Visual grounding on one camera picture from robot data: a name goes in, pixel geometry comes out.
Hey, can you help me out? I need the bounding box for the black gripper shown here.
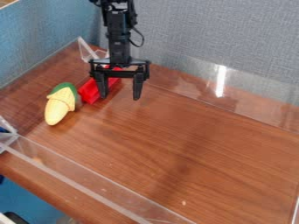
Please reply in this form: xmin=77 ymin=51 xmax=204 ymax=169
xmin=88 ymin=58 xmax=150 ymax=101

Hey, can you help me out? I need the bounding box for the red plastic block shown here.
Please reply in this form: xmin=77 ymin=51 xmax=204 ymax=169
xmin=77 ymin=67 xmax=121 ymax=104

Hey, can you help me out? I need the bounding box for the yellow green toy corn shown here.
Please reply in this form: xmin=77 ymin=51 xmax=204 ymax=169
xmin=44 ymin=82 xmax=81 ymax=126

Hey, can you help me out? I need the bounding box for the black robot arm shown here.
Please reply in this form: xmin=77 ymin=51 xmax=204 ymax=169
xmin=88 ymin=0 xmax=150 ymax=101

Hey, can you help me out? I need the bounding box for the clear acrylic corner bracket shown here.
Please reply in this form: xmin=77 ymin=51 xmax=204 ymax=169
xmin=77 ymin=37 xmax=108 ymax=63

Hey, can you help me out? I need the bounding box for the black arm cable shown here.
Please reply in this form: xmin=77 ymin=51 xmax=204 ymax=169
xmin=128 ymin=26 xmax=145 ymax=48

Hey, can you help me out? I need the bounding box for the clear acrylic front bracket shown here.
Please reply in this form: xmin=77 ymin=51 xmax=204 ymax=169
xmin=0 ymin=116 xmax=20 ymax=154

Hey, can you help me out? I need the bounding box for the clear acrylic back wall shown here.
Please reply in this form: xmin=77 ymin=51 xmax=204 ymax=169
xmin=114 ymin=35 xmax=299 ymax=135

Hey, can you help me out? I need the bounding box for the clear acrylic wall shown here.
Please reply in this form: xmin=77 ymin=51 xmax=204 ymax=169
xmin=114 ymin=35 xmax=299 ymax=135
xmin=5 ymin=136 xmax=196 ymax=224

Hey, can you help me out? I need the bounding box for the clear acrylic front wall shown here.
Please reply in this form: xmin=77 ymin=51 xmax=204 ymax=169
xmin=5 ymin=136 xmax=196 ymax=224

